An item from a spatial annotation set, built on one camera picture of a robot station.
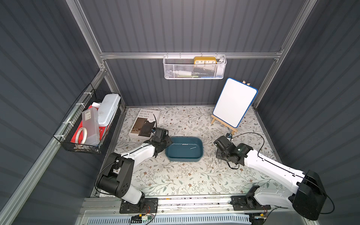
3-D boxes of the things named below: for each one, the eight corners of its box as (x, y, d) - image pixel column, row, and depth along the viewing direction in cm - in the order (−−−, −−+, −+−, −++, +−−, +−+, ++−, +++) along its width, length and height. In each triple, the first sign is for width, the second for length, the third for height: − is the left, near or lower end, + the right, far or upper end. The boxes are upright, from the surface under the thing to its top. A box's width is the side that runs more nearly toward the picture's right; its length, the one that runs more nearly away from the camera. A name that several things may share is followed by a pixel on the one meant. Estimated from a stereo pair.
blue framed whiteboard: (210, 121, 113) (218, 87, 86) (218, 112, 119) (229, 77, 92) (232, 135, 104) (249, 101, 78) (240, 124, 111) (258, 89, 84)
